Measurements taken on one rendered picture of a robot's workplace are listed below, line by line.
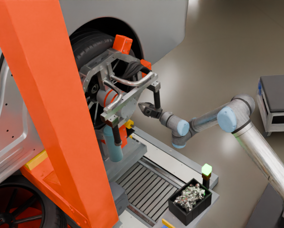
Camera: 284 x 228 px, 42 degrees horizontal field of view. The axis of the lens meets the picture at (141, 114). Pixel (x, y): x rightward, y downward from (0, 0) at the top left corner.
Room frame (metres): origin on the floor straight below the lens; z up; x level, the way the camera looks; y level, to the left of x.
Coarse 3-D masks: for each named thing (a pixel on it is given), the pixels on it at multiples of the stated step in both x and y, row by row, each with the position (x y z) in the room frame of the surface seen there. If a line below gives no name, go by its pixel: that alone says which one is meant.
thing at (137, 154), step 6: (132, 138) 1.89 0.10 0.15; (144, 144) 1.80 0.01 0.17; (138, 150) 1.77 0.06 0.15; (144, 150) 1.77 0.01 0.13; (132, 156) 1.72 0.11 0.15; (138, 156) 1.72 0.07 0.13; (126, 162) 1.67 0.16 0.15; (132, 162) 1.68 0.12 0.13; (120, 168) 1.62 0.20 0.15; (126, 168) 1.63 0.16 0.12; (114, 174) 1.58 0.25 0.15; (120, 174) 1.59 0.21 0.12; (108, 180) 1.52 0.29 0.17; (114, 180) 1.55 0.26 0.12
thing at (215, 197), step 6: (216, 198) 1.10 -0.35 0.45; (168, 210) 1.06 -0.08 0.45; (204, 210) 1.03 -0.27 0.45; (162, 216) 1.03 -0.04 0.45; (168, 216) 1.02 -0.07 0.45; (174, 216) 1.02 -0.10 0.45; (198, 216) 1.00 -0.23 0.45; (168, 222) 0.99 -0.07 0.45; (174, 222) 0.98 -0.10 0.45; (180, 222) 0.98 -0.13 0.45; (192, 222) 0.97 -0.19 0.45; (198, 222) 0.97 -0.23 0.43
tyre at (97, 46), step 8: (80, 32) 1.84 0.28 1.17; (88, 32) 1.84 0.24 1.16; (96, 32) 1.86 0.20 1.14; (72, 40) 1.76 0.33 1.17; (80, 40) 1.75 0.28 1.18; (88, 40) 1.74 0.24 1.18; (96, 40) 1.73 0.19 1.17; (104, 40) 1.74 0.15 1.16; (112, 40) 1.78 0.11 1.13; (72, 48) 1.68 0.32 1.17; (80, 48) 1.67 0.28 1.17; (88, 48) 1.66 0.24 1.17; (96, 48) 1.69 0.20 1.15; (104, 48) 1.72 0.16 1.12; (80, 56) 1.62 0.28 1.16; (88, 56) 1.64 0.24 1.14; (80, 64) 1.60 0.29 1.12; (96, 128) 1.60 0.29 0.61
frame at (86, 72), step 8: (112, 48) 1.71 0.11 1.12; (104, 56) 1.67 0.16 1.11; (112, 56) 1.65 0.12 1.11; (120, 56) 1.68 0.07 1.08; (128, 56) 1.73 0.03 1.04; (88, 64) 1.59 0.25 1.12; (96, 64) 1.58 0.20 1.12; (104, 64) 1.61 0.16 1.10; (80, 72) 1.55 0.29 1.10; (88, 72) 1.53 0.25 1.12; (96, 72) 1.56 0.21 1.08; (88, 80) 1.52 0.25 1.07; (136, 80) 1.77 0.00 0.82; (136, 96) 1.74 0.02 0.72; (120, 120) 1.64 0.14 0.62; (96, 136) 1.50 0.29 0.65
